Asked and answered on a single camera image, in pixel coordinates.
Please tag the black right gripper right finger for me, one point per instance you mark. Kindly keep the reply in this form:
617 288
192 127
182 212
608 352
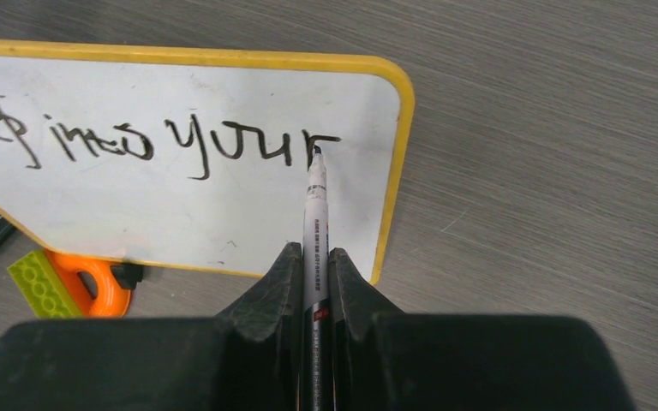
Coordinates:
387 359

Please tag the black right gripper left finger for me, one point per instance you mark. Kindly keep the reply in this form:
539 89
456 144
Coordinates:
244 358

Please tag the white black marker pen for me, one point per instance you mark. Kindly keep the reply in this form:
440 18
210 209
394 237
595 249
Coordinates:
316 380

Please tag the yellow framed whiteboard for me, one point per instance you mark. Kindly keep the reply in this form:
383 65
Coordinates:
195 158

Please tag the metal whiteboard stand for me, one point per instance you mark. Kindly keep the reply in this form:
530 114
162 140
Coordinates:
127 275

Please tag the green orange toy block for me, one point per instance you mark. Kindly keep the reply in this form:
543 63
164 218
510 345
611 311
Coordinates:
58 285

